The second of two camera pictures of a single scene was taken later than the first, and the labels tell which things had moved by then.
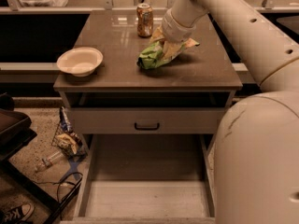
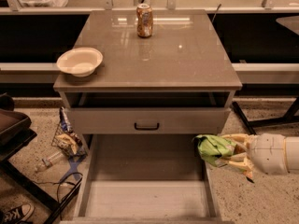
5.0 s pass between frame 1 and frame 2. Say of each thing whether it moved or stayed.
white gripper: moved
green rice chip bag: moved
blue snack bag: stayed
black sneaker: stayed
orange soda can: stayed
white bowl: stayed
